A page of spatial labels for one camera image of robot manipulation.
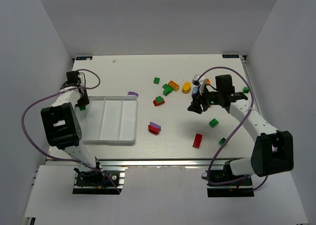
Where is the yellow rounded lego piece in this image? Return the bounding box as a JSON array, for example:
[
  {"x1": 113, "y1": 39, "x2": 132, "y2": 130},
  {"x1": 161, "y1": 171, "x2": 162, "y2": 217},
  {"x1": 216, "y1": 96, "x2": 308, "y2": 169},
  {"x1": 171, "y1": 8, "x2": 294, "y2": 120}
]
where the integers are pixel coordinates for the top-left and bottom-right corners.
[{"x1": 182, "y1": 82, "x2": 191, "y2": 93}]

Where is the purple lego brick behind tray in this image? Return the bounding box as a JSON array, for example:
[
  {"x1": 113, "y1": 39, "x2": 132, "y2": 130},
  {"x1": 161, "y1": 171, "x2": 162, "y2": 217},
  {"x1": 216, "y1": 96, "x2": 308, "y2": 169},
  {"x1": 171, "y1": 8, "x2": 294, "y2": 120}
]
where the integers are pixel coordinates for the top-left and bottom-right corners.
[{"x1": 127, "y1": 91, "x2": 139, "y2": 97}]

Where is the red sloped lego brick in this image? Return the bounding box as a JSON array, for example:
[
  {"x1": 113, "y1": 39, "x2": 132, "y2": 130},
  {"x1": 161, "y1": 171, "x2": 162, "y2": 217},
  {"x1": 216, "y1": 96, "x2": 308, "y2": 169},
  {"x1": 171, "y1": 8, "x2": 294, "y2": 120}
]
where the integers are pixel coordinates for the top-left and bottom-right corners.
[{"x1": 153, "y1": 99, "x2": 165, "y2": 106}]

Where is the blue left table label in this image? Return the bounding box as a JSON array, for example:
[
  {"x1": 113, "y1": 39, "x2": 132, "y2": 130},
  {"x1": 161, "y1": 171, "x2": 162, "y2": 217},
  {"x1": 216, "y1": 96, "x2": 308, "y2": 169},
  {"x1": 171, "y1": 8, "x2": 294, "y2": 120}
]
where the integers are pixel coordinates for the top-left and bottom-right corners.
[{"x1": 75, "y1": 56, "x2": 92, "y2": 61}]

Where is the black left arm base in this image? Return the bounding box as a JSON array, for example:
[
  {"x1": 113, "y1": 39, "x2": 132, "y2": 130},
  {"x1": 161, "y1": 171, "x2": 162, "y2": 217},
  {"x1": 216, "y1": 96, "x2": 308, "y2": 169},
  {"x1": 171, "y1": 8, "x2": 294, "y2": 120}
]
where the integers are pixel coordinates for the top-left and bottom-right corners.
[{"x1": 72, "y1": 170, "x2": 125, "y2": 195}]

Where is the blue table label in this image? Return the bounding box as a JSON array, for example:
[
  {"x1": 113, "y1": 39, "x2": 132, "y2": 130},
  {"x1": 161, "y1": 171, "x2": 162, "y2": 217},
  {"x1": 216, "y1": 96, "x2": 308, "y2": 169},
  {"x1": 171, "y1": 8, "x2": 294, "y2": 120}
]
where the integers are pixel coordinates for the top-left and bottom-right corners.
[
  {"x1": 222, "y1": 54, "x2": 239, "y2": 58},
  {"x1": 75, "y1": 56, "x2": 92, "y2": 61}
]

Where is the red curved lego brick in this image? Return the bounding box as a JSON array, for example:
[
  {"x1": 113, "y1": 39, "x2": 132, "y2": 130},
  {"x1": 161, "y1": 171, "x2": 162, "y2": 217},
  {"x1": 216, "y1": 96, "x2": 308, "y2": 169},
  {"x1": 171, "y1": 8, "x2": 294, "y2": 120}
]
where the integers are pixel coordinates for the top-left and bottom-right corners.
[{"x1": 148, "y1": 125, "x2": 160, "y2": 135}]

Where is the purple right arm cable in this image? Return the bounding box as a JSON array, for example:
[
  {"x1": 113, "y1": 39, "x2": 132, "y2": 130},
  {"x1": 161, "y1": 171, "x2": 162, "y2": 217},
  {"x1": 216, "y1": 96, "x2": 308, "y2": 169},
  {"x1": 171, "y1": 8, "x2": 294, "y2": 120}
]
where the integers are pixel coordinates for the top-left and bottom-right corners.
[{"x1": 197, "y1": 66, "x2": 270, "y2": 192}]

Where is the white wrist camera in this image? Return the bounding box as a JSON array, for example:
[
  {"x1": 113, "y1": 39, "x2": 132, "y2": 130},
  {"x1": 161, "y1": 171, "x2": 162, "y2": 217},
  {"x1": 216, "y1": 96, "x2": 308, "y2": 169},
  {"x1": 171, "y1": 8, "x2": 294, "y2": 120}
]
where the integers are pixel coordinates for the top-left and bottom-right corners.
[
  {"x1": 66, "y1": 71, "x2": 82, "y2": 87},
  {"x1": 192, "y1": 74, "x2": 206, "y2": 95}
]

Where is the green 2x3 lego brick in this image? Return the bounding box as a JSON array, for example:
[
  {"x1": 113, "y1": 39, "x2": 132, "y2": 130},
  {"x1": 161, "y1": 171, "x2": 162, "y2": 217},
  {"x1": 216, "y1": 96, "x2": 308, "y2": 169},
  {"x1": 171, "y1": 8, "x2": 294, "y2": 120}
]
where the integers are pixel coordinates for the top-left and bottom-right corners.
[{"x1": 79, "y1": 105, "x2": 86, "y2": 111}]

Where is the white divided sorting tray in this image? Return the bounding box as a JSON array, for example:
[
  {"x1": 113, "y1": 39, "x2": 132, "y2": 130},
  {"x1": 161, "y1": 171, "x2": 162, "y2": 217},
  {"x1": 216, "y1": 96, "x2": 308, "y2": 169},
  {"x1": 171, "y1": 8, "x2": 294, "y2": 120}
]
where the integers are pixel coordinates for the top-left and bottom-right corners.
[{"x1": 75, "y1": 95, "x2": 138, "y2": 145}]

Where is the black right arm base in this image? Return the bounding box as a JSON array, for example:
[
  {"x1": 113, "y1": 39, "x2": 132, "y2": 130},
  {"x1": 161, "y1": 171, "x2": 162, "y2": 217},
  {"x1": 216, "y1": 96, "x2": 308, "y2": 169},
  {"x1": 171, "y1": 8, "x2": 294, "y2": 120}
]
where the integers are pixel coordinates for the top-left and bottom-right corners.
[{"x1": 207, "y1": 170, "x2": 254, "y2": 198}]

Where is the red 2x4 lego brick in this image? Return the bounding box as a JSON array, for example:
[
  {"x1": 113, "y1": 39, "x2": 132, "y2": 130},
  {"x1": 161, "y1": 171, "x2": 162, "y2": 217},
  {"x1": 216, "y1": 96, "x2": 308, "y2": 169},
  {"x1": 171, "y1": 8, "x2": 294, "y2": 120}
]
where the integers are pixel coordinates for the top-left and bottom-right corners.
[{"x1": 193, "y1": 134, "x2": 203, "y2": 148}]

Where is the purple lego on red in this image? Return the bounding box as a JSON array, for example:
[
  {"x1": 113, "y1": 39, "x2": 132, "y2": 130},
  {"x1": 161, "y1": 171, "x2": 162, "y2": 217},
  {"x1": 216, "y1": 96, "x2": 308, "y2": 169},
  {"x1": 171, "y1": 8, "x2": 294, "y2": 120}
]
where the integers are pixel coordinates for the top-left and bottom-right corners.
[{"x1": 150, "y1": 122, "x2": 161, "y2": 130}]

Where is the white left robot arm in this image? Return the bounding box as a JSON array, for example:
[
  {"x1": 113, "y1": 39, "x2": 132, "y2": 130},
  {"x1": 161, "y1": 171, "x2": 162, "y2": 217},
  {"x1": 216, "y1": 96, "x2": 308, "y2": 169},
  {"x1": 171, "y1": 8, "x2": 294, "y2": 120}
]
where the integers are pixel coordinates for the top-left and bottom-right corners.
[{"x1": 40, "y1": 86, "x2": 102, "y2": 173}]

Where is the green 2x2 lego brick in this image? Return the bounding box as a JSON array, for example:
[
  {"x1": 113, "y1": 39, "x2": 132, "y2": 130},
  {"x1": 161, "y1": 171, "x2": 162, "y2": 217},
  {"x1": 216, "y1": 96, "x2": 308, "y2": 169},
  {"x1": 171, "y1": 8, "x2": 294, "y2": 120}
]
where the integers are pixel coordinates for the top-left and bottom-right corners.
[{"x1": 208, "y1": 118, "x2": 219, "y2": 128}]

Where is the orange 2x3 lego brick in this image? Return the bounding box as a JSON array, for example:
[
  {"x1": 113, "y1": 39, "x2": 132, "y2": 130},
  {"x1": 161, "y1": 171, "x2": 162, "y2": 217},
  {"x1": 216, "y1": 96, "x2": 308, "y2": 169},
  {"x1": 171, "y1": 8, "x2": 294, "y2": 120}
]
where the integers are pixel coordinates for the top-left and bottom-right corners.
[{"x1": 168, "y1": 81, "x2": 180, "y2": 91}]

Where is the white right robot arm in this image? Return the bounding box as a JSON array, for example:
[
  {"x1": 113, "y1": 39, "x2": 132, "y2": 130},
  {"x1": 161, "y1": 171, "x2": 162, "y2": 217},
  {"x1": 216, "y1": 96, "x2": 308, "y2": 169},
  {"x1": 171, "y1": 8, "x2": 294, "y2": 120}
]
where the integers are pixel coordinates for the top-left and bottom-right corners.
[{"x1": 188, "y1": 75, "x2": 294, "y2": 177}]

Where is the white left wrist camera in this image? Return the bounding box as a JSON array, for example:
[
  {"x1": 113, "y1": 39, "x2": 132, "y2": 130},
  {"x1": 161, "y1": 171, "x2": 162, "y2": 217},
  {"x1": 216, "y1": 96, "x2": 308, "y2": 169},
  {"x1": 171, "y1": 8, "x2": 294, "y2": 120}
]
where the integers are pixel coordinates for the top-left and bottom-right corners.
[{"x1": 66, "y1": 71, "x2": 82, "y2": 87}]

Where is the green round stud lego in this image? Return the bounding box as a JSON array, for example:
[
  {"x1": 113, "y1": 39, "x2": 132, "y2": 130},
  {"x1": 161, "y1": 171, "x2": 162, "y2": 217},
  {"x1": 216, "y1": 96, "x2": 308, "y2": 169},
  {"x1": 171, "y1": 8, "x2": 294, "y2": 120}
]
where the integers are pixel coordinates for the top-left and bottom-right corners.
[{"x1": 219, "y1": 137, "x2": 226, "y2": 146}]

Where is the green lego brick cluster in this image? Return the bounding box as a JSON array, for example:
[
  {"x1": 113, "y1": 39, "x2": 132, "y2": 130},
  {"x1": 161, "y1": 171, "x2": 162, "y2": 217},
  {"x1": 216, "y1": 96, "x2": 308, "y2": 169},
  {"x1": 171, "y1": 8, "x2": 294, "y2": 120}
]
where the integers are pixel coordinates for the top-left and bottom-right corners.
[{"x1": 162, "y1": 84, "x2": 174, "y2": 96}]

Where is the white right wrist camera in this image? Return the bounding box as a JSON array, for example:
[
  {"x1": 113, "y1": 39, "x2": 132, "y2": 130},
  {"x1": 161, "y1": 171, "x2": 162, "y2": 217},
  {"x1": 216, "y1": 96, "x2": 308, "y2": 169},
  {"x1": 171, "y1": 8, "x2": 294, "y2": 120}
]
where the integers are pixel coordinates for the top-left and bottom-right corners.
[{"x1": 192, "y1": 74, "x2": 206, "y2": 95}]

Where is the small green lego brick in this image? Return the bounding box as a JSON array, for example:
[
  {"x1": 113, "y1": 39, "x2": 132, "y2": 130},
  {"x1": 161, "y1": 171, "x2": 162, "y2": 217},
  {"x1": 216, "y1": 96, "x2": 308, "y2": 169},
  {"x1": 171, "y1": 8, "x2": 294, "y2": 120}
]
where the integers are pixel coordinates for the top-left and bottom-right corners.
[{"x1": 154, "y1": 77, "x2": 160, "y2": 84}]

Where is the blue right table label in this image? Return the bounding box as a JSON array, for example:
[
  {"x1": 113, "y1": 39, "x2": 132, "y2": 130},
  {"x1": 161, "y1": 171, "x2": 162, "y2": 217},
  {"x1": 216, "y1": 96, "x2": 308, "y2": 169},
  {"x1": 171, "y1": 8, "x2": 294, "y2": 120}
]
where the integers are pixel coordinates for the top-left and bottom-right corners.
[{"x1": 222, "y1": 54, "x2": 239, "y2": 58}]

